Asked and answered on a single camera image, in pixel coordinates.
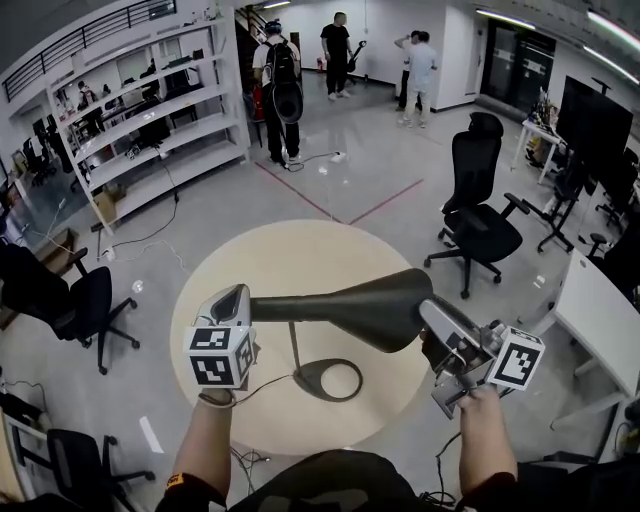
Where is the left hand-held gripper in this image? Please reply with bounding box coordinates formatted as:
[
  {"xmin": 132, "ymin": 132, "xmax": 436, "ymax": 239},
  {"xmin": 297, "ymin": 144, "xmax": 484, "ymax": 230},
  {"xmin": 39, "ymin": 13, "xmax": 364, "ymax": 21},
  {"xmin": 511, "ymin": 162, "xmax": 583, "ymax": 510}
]
[{"xmin": 182, "ymin": 283, "xmax": 259, "ymax": 391}]

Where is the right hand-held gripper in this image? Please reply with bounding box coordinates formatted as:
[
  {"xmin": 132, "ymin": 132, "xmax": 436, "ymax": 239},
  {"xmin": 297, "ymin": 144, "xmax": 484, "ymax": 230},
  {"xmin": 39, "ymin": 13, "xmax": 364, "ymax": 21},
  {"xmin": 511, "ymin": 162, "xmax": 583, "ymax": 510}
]
[{"xmin": 418, "ymin": 298, "xmax": 546, "ymax": 420}]

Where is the black desk lamp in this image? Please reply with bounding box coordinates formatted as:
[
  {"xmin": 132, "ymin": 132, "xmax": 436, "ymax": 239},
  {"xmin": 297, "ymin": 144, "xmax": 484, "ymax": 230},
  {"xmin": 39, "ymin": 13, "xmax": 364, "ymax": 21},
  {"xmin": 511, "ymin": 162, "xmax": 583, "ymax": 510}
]
[{"xmin": 249, "ymin": 268, "xmax": 435, "ymax": 404}]

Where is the person's right forearm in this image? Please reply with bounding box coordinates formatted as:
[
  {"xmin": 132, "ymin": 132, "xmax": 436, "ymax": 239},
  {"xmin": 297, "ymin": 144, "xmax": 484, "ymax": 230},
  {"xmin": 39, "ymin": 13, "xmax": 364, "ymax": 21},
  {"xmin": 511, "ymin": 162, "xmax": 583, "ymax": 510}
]
[{"xmin": 456, "ymin": 387, "xmax": 519, "ymax": 497}]

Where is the person's left forearm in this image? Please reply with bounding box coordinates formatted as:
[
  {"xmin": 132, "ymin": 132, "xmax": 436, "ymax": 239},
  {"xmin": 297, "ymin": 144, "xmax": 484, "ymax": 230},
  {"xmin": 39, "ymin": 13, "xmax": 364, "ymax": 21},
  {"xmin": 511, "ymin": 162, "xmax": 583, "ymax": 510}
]
[{"xmin": 169, "ymin": 392, "xmax": 237, "ymax": 497}]

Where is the white rectangular table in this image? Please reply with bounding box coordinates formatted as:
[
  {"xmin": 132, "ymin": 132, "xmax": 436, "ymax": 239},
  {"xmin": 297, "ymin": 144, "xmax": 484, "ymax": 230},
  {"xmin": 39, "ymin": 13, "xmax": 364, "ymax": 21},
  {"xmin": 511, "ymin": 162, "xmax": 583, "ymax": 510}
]
[{"xmin": 549, "ymin": 248, "xmax": 640, "ymax": 431}]

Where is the round beige table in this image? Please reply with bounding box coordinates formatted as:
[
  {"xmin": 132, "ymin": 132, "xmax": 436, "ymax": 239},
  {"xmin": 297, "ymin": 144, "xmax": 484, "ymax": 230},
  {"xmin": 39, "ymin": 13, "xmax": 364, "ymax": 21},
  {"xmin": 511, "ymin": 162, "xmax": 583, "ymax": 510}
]
[{"xmin": 169, "ymin": 218, "xmax": 434, "ymax": 457}]

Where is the dark wristband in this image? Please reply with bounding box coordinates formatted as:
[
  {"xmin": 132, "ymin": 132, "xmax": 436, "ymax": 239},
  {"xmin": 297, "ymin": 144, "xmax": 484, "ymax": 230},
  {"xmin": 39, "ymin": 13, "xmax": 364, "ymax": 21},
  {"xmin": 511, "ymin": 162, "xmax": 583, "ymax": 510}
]
[{"xmin": 197, "ymin": 388, "xmax": 238, "ymax": 410}]

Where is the black office chair with headrest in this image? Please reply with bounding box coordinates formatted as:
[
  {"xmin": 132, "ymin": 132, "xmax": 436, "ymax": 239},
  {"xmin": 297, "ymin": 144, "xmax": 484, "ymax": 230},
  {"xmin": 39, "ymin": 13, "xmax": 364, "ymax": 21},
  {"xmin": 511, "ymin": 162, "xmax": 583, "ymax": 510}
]
[{"xmin": 423, "ymin": 111, "xmax": 531, "ymax": 300}]

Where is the black swivel office chair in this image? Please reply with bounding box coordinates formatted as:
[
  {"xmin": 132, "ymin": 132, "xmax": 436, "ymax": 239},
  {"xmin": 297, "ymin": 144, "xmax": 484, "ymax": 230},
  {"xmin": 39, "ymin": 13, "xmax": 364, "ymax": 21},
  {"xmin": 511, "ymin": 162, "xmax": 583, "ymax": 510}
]
[
  {"xmin": 0, "ymin": 242, "xmax": 141, "ymax": 376},
  {"xmin": 14, "ymin": 427, "xmax": 156, "ymax": 512}
]

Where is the person's black clothing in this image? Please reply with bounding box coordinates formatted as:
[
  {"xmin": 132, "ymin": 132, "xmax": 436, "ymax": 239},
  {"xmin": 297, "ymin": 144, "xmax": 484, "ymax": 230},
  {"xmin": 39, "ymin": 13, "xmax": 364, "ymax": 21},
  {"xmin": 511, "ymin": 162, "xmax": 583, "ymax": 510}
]
[{"xmin": 162, "ymin": 448, "xmax": 521, "ymax": 512}]

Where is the white open shelf unit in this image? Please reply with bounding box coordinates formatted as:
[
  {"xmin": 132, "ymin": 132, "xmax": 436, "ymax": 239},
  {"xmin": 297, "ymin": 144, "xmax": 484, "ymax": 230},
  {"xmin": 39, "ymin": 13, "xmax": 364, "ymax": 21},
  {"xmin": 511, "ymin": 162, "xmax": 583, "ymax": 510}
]
[{"xmin": 46, "ymin": 7, "xmax": 251, "ymax": 236}]

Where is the flat cardboard box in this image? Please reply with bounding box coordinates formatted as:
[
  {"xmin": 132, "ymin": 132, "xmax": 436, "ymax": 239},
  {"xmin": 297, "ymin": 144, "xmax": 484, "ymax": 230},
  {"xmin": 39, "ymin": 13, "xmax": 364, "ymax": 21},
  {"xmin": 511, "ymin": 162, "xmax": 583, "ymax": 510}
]
[{"xmin": 37, "ymin": 228, "xmax": 80, "ymax": 274}]

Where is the small white side table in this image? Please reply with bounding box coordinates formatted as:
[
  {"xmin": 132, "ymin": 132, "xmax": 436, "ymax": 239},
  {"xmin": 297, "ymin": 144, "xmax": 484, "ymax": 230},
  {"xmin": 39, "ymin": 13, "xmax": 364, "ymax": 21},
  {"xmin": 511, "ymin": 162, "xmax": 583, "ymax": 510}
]
[{"xmin": 510, "ymin": 118, "xmax": 567, "ymax": 185}]

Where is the black backpack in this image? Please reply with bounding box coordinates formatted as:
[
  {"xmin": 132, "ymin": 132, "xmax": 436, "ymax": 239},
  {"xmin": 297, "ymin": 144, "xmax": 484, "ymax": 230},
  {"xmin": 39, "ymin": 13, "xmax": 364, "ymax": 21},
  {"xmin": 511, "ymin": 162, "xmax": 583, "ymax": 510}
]
[{"xmin": 263, "ymin": 40, "xmax": 305, "ymax": 125}]

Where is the large black screen on stand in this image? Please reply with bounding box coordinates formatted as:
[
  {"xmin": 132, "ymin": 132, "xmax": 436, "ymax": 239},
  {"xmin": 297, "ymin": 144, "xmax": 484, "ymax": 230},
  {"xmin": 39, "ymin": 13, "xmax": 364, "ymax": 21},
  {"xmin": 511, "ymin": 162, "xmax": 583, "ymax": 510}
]
[{"xmin": 537, "ymin": 76, "xmax": 637, "ymax": 254}]

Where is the dark glass door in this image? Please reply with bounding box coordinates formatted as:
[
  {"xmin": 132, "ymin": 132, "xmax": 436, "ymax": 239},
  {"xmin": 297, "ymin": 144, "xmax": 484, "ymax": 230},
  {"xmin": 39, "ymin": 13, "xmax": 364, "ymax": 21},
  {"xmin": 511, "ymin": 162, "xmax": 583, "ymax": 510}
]
[{"xmin": 479, "ymin": 19, "xmax": 558, "ymax": 115}]

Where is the black handheld device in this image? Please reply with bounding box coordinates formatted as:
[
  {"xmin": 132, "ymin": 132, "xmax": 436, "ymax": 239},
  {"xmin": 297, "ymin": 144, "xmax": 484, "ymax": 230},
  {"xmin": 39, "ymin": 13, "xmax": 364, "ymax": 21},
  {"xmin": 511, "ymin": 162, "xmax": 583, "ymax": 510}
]
[{"xmin": 346, "ymin": 40, "xmax": 369, "ymax": 74}]

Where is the black balcony railing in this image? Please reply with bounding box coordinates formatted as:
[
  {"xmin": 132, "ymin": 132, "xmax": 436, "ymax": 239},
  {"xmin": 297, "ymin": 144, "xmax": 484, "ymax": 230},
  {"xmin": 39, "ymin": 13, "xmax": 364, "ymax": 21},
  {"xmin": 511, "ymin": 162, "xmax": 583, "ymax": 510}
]
[{"xmin": 2, "ymin": 0, "xmax": 178, "ymax": 102}]

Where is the black lamp power cable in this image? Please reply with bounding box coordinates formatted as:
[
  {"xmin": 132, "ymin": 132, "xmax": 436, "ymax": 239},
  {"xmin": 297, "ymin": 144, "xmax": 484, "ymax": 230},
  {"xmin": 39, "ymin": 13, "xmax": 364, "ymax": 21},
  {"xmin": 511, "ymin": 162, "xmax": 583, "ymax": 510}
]
[{"xmin": 229, "ymin": 373, "xmax": 298, "ymax": 496}]

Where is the white floor cable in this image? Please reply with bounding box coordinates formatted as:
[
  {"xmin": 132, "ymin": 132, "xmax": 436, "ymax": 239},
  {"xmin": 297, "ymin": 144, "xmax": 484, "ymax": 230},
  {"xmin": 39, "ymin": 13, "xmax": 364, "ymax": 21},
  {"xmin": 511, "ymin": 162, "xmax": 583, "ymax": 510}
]
[{"xmin": 101, "ymin": 238, "xmax": 189, "ymax": 275}]

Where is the black floor cable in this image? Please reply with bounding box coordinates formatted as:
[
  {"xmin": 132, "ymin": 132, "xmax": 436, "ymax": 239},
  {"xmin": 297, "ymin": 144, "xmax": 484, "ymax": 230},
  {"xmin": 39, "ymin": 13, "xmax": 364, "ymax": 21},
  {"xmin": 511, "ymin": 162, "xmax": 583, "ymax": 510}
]
[{"xmin": 111, "ymin": 163, "xmax": 181, "ymax": 250}]

